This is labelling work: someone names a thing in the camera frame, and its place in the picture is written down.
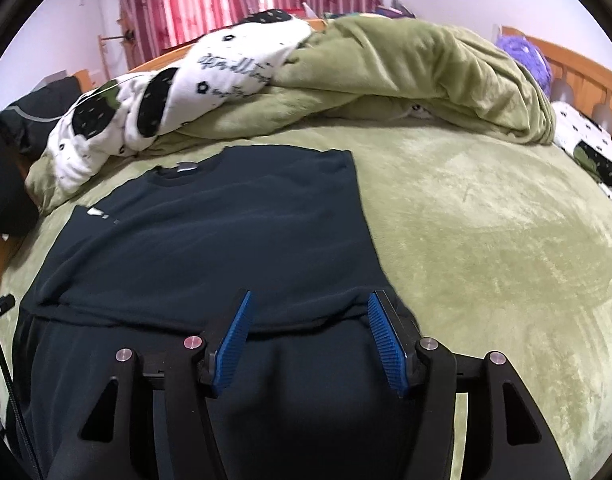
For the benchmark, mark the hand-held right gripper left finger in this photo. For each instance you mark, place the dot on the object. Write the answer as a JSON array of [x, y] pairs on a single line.
[[232, 345]]

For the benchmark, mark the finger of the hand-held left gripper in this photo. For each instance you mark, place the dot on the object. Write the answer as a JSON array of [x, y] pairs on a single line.
[[6, 303]]

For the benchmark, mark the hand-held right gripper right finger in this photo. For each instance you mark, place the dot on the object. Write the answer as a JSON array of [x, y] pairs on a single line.
[[389, 345]]

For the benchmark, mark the black sweatshirt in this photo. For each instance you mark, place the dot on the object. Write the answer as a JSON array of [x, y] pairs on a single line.
[[211, 240]]

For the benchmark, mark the black jacket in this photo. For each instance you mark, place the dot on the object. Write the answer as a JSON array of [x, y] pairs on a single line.
[[6, 185]]

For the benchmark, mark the green fleece bed sheet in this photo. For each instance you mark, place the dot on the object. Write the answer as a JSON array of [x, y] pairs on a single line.
[[485, 240]]

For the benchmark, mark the wooden coat rack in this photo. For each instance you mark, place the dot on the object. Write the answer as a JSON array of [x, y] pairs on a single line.
[[106, 55]]

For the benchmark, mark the green fleece blanket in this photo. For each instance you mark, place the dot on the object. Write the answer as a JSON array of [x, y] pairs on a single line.
[[410, 75]]

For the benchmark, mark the white strawberry print blanket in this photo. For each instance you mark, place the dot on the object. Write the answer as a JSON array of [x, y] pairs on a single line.
[[226, 70]]

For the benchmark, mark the white printed pillow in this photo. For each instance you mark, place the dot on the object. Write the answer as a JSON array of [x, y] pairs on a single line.
[[590, 145]]

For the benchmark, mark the purple plush toy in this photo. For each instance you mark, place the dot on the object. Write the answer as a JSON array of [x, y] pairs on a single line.
[[528, 62]]

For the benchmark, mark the wooden bed headboard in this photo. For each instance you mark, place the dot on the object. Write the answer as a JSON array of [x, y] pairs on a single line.
[[585, 75]]

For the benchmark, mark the colourful cloth pile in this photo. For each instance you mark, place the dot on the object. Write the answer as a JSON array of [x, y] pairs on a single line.
[[393, 9]]

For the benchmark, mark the wooden bed side rail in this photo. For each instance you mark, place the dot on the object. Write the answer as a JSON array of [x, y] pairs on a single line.
[[158, 60]]

